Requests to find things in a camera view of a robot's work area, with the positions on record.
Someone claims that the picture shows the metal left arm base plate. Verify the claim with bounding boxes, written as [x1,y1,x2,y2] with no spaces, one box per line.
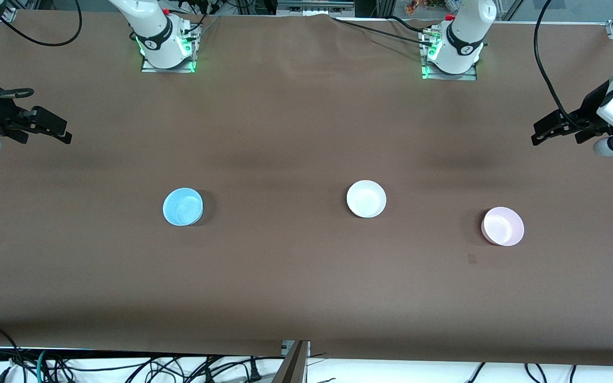
[421,29,478,81]

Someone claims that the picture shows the pink bowl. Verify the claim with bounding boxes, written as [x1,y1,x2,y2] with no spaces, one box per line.
[481,206,525,247]

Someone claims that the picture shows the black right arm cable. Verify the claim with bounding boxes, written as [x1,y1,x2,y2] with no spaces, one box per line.
[0,0,82,102]

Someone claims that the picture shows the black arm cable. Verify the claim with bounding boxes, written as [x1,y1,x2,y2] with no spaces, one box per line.
[534,0,605,134]
[0,0,82,102]

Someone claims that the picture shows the brown table cover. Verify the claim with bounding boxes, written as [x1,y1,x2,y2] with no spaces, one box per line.
[0,10,613,368]

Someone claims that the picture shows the dark brown post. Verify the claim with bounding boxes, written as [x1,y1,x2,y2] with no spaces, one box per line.
[272,342,308,383]

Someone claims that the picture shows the blue bowl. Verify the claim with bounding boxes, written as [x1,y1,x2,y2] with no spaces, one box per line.
[162,187,204,227]

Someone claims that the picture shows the black cable on cover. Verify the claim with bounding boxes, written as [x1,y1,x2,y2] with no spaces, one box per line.
[332,18,428,45]
[385,15,430,32]

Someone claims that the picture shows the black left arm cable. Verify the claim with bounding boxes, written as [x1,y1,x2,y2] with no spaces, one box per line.
[534,0,605,134]

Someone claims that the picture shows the white bowl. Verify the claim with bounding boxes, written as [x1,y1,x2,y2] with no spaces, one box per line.
[346,180,387,219]

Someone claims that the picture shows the aluminium frame rail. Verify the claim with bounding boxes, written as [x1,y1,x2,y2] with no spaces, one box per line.
[276,0,356,16]

